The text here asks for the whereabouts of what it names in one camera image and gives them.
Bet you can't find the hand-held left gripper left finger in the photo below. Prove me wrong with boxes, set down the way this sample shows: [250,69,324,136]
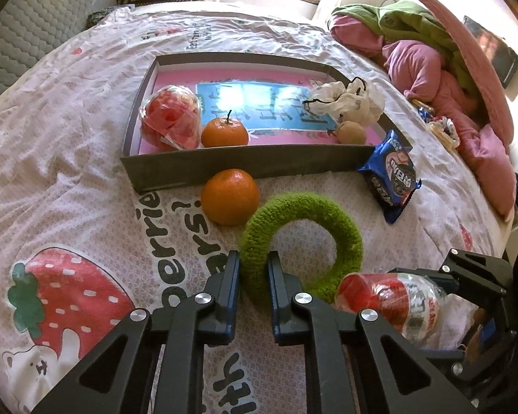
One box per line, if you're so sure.
[30,249,242,414]

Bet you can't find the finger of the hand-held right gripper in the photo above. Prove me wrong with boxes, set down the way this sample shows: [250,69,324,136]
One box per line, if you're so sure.
[419,345,476,380]
[388,248,514,307]

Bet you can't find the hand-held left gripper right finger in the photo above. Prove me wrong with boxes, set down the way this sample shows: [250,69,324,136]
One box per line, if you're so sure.
[267,251,480,414]

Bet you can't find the green knitted ring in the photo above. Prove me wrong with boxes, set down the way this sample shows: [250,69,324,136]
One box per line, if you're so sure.
[238,193,364,303]

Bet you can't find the red and white snack packet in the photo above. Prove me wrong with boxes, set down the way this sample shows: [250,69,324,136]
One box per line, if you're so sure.
[334,273,447,348]

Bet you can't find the grey cardboard box tray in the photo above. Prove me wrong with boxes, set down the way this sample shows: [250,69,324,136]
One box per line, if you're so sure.
[120,53,413,195]

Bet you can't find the orange mandarin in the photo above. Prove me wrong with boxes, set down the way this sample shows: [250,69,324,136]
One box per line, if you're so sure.
[201,110,249,148]
[201,168,260,226]

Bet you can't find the brown walnut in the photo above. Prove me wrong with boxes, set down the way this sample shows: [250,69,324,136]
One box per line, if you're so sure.
[337,121,367,144]

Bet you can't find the red snacks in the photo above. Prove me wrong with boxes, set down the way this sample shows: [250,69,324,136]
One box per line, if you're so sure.
[140,85,203,152]

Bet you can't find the white plastic bag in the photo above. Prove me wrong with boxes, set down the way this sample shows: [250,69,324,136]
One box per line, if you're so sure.
[306,77,386,125]

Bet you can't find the blue snack packet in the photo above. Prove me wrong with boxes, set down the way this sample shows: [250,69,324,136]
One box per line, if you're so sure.
[356,129,421,225]

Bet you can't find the pile of snack packets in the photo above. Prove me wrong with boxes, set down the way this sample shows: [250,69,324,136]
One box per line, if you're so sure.
[410,97,462,149]

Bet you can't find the strawberry printed bed sheet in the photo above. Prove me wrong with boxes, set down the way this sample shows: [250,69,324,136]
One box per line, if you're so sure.
[0,0,514,414]

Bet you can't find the dusty pink cushion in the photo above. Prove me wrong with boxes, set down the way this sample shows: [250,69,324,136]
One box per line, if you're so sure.
[395,0,515,141]

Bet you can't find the black flat panel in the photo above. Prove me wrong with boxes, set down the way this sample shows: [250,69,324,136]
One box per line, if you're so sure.
[462,15,518,89]

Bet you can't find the green cloth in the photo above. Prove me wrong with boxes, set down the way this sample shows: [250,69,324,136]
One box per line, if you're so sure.
[330,0,471,91]

